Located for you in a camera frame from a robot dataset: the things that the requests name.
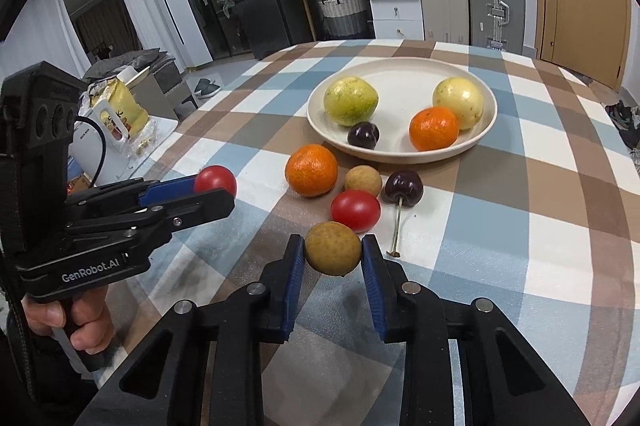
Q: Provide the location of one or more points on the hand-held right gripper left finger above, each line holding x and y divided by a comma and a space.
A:
295, 286

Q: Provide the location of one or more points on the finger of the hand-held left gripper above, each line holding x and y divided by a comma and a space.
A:
200, 206
165, 190

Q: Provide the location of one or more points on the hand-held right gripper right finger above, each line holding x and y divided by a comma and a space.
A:
372, 286

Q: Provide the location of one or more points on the red cherry tomato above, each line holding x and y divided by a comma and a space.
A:
355, 210
215, 180

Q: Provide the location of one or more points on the brown longan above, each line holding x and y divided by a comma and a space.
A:
332, 251
362, 181

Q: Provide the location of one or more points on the dark stemless cherry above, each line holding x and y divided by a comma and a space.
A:
363, 135

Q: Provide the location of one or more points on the small orange mandarin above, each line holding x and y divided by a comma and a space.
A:
433, 129

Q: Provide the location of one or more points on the greenish yellow passion fruit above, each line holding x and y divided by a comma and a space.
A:
350, 100

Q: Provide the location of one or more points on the cream round plate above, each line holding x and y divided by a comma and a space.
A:
400, 80

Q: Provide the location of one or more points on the person's left hand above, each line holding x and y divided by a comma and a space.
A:
92, 323

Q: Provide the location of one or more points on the white appliance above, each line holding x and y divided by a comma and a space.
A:
110, 155

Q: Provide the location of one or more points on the yellow snack bag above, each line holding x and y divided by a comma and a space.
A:
122, 105

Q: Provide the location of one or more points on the dark cherry with stem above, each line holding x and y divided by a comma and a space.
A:
402, 188

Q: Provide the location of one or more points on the grey storage box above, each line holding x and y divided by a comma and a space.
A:
167, 80

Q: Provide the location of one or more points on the grey slippers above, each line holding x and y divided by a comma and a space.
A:
206, 88

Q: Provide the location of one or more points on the grey cloth pile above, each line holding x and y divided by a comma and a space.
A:
130, 60

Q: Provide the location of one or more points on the large orange mandarin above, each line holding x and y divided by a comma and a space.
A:
311, 171

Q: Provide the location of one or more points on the checkered tablecloth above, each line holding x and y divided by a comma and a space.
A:
500, 231

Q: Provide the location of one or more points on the woven laundry basket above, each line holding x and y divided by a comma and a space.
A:
343, 15

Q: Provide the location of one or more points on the dark sneakers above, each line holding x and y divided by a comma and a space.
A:
625, 118

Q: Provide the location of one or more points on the silver suitcase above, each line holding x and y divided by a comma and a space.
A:
495, 0

